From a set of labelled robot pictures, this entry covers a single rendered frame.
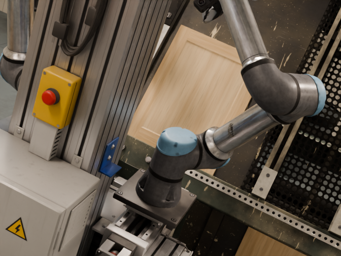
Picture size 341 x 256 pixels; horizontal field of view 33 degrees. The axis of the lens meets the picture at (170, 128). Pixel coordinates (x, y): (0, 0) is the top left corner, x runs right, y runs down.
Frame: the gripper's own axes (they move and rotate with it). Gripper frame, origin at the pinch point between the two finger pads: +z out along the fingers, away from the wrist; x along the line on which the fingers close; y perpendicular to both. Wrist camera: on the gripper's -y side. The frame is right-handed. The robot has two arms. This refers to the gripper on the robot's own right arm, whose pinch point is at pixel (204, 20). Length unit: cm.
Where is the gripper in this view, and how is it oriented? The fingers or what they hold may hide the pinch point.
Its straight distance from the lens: 202.4
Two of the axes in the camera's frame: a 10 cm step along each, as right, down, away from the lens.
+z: -2.9, 5.0, 8.2
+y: 7.4, -4.3, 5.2
